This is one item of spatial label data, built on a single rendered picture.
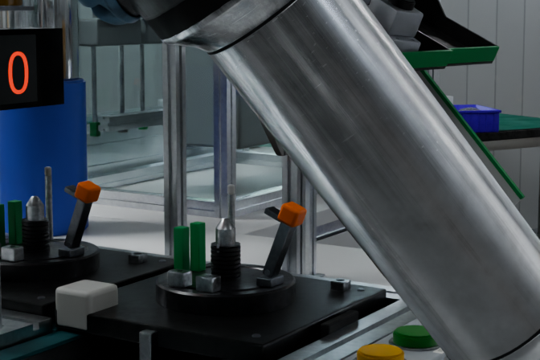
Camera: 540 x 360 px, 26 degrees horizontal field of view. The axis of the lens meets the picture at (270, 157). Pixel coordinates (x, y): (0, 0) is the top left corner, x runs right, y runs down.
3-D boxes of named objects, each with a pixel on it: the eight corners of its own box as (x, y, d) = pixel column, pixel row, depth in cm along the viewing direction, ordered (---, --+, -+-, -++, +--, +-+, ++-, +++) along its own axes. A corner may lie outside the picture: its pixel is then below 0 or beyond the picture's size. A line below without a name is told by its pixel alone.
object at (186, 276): (193, 285, 114) (192, 270, 114) (183, 288, 113) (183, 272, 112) (176, 283, 115) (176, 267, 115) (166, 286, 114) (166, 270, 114)
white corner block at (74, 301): (120, 324, 115) (120, 283, 115) (90, 334, 111) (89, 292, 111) (83, 317, 118) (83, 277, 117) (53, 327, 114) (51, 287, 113)
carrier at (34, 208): (186, 277, 135) (186, 169, 133) (42, 325, 114) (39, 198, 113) (31, 254, 147) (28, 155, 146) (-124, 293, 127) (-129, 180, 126)
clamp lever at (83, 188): (83, 248, 128) (103, 187, 126) (71, 251, 126) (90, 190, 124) (60, 234, 129) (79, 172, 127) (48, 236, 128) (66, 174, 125)
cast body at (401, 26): (412, 66, 133) (435, 10, 130) (384, 64, 130) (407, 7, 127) (368, 34, 138) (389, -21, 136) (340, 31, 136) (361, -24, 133)
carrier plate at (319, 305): (386, 307, 121) (386, 287, 121) (263, 367, 101) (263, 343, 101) (198, 279, 134) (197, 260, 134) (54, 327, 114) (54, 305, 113)
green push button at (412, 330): (444, 349, 106) (445, 328, 105) (426, 361, 102) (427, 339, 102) (404, 343, 108) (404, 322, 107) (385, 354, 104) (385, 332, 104)
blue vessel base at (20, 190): (106, 226, 214) (104, 78, 210) (47, 240, 200) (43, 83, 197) (42, 218, 222) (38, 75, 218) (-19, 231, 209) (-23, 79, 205)
